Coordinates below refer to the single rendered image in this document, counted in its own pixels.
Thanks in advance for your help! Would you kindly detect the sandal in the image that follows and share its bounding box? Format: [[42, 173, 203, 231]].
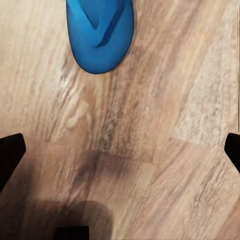
[[66, 0, 135, 75]]

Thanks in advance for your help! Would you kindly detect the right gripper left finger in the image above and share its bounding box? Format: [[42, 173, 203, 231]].
[[0, 133, 26, 193]]

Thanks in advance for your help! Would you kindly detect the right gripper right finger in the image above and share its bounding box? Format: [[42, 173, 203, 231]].
[[224, 133, 240, 172]]

